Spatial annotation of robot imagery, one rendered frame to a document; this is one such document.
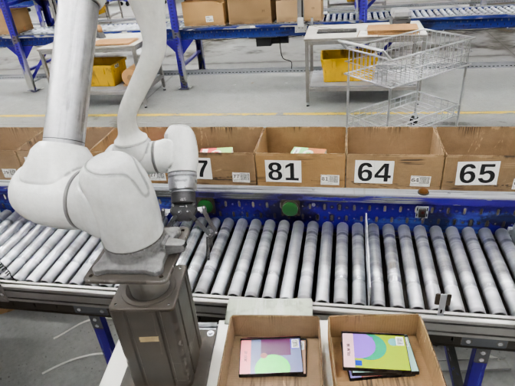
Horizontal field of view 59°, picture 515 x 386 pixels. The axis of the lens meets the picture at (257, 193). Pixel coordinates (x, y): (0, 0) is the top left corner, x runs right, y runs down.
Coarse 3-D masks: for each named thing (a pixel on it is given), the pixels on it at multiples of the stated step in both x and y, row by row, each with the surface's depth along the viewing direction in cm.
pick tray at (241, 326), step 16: (240, 320) 143; (256, 320) 143; (272, 320) 142; (288, 320) 142; (304, 320) 141; (240, 336) 147; (256, 336) 146; (272, 336) 145; (304, 336) 145; (320, 336) 133; (224, 352) 130; (320, 352) 128; (224, 368) 130; (320, 368) 127; (224, 384) 129; (240, 384) 131; (256, 384) 131; (272, 384) 130; (288, 384) 130; (304, 384) 130; (320, 384) 127
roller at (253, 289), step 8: (264, 224) 203; (272, 224) 202; (264, 232) 197; (272, 232) 198; (264, 240) 191; (264, 248) 187; (256, 256) 184; (264, 256) 184; (256, 264) 179; (264, 264) 180; (256, 272) 175; (256, 280) 171; (248, 288) 168; (256, 288) 168; (248, 296) 165; (256, 296) 165
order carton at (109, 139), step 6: (114, 132) 233; (150, 132) 234; (156, 132) 233; (162, 132) 232; (108, 138) 227; (114, 138) 233; (150, 138) 235; (156, 138) 235; (162, 138) 234; (102, 144) 222; (108, 144) 228; (90, 150) 212; (96, 150) 216; (102, 150) 222
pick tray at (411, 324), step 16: (336, 320) 140; (352, 320) 140; (368, 320) 140; (384, 320) 139; (400, 320) 139; (416, 320) 139; (336, 336) 144; (416, 336) 141; (336, 352) 138; (416, 352) 136; (432, 352) 126; (336, 368) 134; (432, 368) 126; (336, 384) 119; (352, 384) 129; (368, 384) 128; (384, 384) 127; (400, 384) 127; (416, 384) 127; (432, 384) 127
